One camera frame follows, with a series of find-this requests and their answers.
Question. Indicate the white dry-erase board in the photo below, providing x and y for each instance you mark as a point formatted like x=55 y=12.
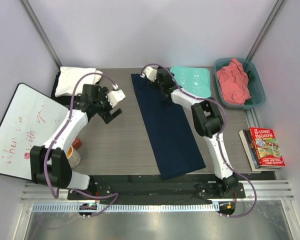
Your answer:
x=30 y=119

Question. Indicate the pink crumpled t shirt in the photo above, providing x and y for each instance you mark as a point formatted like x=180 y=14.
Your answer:
x=233 y=82

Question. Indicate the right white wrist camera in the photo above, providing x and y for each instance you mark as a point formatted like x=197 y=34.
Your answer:
x=150 y=73

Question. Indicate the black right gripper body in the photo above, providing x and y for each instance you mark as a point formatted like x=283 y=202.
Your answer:
x=159 y=85

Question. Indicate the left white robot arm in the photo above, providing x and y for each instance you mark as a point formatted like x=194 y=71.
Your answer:
x=49 y=164

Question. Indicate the green t shirt in bin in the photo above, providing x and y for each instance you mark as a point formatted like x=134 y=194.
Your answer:
x=251 y=79

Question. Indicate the teal instruction mat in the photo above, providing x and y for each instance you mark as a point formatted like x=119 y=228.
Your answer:
x=195 y=80

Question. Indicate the white mug orange inside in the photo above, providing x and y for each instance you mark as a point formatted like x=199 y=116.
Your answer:
x=73 y=157

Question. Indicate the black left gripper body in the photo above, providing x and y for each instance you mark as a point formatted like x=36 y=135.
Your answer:
x=102 y=104

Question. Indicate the small red brown block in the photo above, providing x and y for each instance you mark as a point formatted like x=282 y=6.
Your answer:
x=77 y=143

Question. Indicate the folded black t shirt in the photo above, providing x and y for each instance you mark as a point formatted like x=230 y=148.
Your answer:
x=64 y=100

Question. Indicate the book under red book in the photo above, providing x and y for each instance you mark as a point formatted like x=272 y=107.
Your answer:
x=250 y=152

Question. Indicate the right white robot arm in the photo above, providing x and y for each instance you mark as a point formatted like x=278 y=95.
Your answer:
x=208 y=118

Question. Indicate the perforated white cable duct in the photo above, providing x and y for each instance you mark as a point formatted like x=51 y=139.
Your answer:
x=88 y=207

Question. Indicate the teal plastic bin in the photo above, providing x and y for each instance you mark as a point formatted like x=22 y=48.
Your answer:
x=257 y=92

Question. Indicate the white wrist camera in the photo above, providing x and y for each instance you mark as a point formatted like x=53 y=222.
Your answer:
x=150 y=73
x=115 y=96

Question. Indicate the red storey house book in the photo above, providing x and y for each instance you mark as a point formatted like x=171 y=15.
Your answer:
x=266 y=148

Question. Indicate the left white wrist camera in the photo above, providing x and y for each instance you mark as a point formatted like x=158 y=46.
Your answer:
x=115 y=96

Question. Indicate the navy blue t shirt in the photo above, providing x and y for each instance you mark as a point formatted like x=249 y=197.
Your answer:
x=173 y=144

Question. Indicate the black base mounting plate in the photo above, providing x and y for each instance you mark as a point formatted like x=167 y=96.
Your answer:
x=189 y=189

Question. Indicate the folded white t shirt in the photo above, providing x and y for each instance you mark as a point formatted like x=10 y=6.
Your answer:
x=69 y=77

